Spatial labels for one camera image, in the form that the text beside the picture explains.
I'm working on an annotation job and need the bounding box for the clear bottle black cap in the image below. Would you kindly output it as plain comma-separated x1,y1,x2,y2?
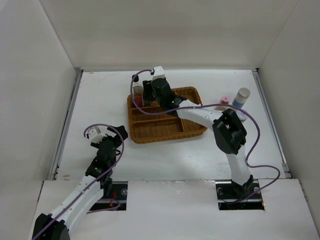
132,75,144,108

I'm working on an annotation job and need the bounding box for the pink cap spice jar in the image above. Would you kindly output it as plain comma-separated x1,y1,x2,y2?
215,96,230,112

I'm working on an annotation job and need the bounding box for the tall white blue-label jar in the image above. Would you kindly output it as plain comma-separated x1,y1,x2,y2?
231,87,251,109

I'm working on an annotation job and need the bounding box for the red label spice jar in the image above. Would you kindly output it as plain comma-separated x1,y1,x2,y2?
236,109,248,122

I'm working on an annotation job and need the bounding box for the red sauce bottle green label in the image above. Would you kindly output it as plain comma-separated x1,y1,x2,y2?
146,99,158,107

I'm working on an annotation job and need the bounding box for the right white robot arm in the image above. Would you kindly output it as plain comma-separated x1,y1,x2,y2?
143,78,254,198

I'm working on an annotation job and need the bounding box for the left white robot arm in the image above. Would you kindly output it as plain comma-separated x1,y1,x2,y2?
32,124,128,240

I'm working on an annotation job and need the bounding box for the wicker divided tray basket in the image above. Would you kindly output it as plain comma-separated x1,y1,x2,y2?
127,95,207,144

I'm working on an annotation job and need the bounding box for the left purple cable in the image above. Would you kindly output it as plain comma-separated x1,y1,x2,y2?
31,123,126,240

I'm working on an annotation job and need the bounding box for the purple cable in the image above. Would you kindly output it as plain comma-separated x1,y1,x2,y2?
31,123,126,240
130,68,281,201

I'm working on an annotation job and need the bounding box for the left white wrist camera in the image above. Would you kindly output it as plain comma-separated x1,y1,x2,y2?
84,126,106,144

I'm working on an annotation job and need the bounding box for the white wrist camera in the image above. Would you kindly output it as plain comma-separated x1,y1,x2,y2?
151,66,165,81
84,126,106,144

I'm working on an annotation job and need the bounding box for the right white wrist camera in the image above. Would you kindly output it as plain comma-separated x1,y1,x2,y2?
151,66,165,81

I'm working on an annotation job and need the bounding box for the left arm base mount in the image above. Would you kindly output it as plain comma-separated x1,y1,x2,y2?
90,181,128,211

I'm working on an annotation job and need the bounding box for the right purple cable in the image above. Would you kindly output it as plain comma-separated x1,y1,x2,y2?
130,68,281,201

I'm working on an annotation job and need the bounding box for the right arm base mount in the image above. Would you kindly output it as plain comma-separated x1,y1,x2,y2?
215,175,265,211

